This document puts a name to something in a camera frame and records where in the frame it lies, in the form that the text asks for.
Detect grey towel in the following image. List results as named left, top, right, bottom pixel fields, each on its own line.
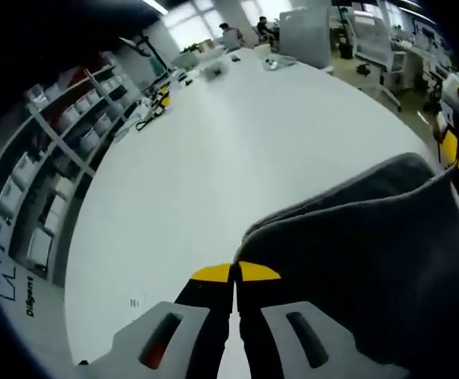
left=235, top=152, right=459, bottom=370

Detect white office desk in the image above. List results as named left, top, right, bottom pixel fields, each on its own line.
left=389, top=41, right=446, bottom=95

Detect white mesh office chair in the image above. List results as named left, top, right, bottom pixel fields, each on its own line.
left=351, top=15, right=406, bottom=114

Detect grey partition panel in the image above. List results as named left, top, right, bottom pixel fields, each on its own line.
left=278, top=7, right=331, bottom=72

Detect small white table items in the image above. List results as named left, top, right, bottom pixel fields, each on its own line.
left=261, top=54, right=295, bottom=73

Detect rows of white storage boxes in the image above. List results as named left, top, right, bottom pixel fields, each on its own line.
left=0, top=74, right=130, bottom=269

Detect grey metal shelving rack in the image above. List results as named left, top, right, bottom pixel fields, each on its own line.
left=0, top=65, right=144, bottom=278

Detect white device with yellow parts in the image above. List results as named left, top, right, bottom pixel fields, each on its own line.
left=149, top=87, right=172, bottom=117

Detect grey blurry object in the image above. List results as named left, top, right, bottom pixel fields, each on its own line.
left=202, top=62, right=231, bottom=82

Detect black tripod stand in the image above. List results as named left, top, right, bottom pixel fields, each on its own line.
left=118, top=34, right=173, bottom=81

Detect black cable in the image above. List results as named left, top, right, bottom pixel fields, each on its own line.
left=134, top=114, right=156, bottom=133

